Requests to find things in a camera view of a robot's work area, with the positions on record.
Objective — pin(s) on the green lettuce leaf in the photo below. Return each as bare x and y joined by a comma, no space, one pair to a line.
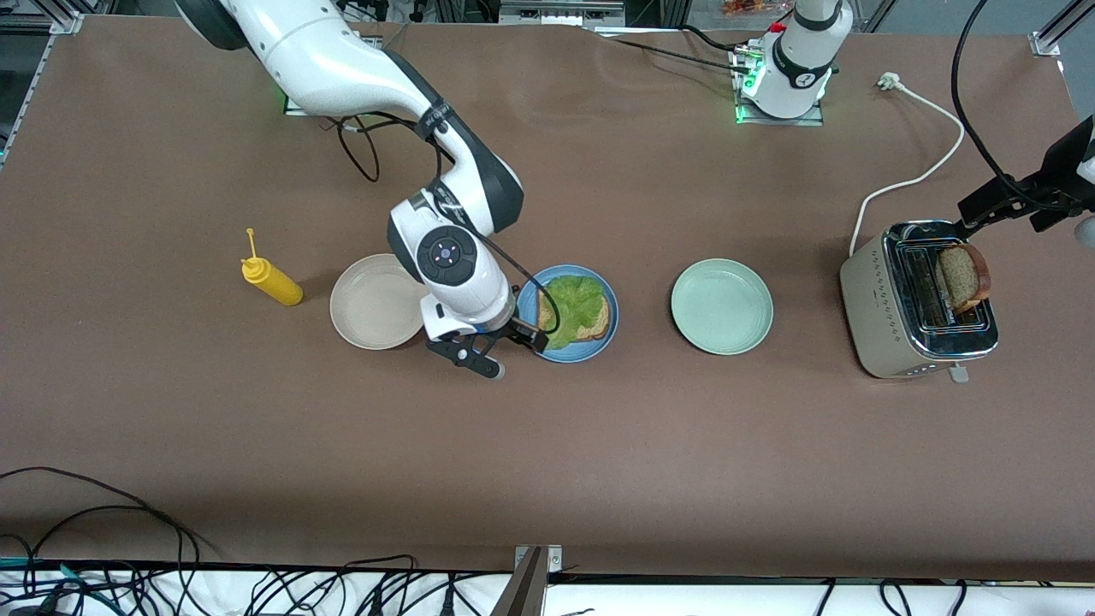
577,304

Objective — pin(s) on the yellow squeeze bottle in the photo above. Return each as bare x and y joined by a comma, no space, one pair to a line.
275,284

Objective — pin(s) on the pale green plate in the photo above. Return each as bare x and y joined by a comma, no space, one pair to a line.
722,306

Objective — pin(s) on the orange packet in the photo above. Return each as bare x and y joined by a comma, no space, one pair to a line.
753,7

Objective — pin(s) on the aluminium frame profile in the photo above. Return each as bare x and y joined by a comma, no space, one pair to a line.
1056,30
68,21

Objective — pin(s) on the silver metal box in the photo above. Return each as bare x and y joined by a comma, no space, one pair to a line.
560,10

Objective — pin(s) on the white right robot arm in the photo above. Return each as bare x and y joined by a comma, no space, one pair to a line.
316,60

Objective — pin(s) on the aluminium bracket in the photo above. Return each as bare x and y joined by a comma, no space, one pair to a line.
526,590

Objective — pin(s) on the brown bread slice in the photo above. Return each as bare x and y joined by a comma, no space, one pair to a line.
599,321
962,275

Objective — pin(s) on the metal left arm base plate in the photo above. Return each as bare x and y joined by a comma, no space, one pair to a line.
748,115

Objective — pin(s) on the perforated metal rail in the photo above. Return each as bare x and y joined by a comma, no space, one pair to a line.
36,73

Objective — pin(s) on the beige chrome toaster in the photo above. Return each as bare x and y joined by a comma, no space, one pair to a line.
873,308

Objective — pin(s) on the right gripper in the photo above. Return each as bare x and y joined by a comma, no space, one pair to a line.
511,328

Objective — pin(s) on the white plate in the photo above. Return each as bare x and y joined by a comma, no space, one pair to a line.
372,304

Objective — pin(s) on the blue plate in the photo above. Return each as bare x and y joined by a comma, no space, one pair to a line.
590,351

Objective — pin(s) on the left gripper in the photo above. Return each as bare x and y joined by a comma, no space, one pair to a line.
1054,181

